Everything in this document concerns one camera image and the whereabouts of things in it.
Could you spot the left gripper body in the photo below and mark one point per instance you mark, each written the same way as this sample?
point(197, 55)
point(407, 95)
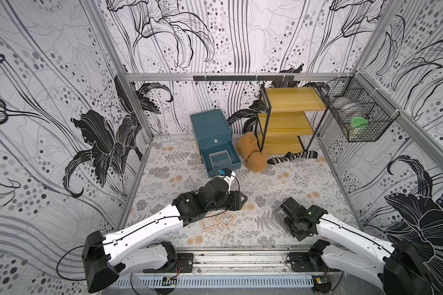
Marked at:
point(233, 203)

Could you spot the pink brooch box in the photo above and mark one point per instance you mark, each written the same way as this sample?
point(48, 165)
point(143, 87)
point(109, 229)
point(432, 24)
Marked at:
point(226, 219)
point(208, 224)

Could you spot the grey brooch box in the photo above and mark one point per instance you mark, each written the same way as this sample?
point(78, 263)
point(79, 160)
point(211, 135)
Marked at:
point(220, 159)

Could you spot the teal drawer cabinet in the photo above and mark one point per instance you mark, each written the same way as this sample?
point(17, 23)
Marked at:
point(213, 134)

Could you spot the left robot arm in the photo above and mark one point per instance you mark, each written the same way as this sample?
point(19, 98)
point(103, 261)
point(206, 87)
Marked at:
point(106, 257)

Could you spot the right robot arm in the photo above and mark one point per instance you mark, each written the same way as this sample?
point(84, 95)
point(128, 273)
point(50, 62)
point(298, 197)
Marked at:
point(394, 267)

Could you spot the brown teddy bear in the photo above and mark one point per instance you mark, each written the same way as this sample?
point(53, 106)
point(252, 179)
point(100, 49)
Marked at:
point(247, 149)

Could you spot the striped sock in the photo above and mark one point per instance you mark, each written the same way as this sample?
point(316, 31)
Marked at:
point(293, 156)

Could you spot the yellow wooden shelf rack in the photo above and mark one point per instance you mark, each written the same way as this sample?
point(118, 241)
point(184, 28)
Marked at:
point(288, 119)

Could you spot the green lidded cup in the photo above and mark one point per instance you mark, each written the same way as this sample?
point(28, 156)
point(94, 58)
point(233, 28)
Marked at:
point(357, 127)

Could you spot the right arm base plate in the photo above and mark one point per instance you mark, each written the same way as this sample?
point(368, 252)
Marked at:
point(305, 262)

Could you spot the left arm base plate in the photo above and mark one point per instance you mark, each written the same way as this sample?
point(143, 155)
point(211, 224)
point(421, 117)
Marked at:
point(183, 264)

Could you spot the white slotted cable duct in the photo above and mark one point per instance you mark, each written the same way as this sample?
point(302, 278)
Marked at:
point(219, 281)

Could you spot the black wire basket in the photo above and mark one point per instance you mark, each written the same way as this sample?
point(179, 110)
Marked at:
point(348, 97)

